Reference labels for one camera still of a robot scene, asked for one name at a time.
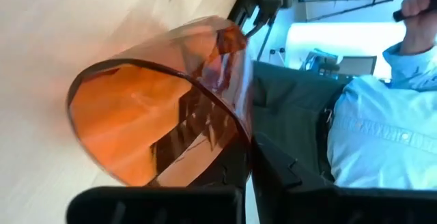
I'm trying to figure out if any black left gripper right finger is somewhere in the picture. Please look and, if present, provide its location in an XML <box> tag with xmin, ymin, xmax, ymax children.
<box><xmin>252</xmin><ymin>131</ymin><xmax>437</xmax><ymax>224</ymax></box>

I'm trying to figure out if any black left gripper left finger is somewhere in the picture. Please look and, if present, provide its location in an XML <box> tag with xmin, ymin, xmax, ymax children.
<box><xmin>66</xmin><ymin>141</ymin><xmax>252</xmax><ymax>224</ymax></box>

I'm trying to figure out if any red faceted translucent cup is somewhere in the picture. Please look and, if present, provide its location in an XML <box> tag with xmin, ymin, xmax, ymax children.
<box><xmin>66</xmin><ymin>14</ymin><xmax>255</xmax><ymax>188</ymax></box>

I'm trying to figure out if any person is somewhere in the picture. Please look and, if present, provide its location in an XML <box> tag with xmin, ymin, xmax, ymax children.
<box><xmin>252</xmin><ymin>42</ymin><xmax>437</xmax><ymax>191</ymax></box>

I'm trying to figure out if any thin black rod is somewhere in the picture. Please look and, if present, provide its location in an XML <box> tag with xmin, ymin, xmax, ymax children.
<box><xmin>305</xmin><ymin>0</ymin><xmax>395</xmax><ymax>23</ymax></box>

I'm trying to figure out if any person's hand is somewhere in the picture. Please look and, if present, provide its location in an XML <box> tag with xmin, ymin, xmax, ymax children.
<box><xmin>398</xmin><ymin>0</ymin><xmax>437</xmax><ymax>56</ymax></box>

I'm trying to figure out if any black handle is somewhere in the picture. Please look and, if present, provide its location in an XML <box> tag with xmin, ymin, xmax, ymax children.
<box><xmin>392</xmin><ymin>0</ymin><xmax>437</xmax><ymax>23</ymax></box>

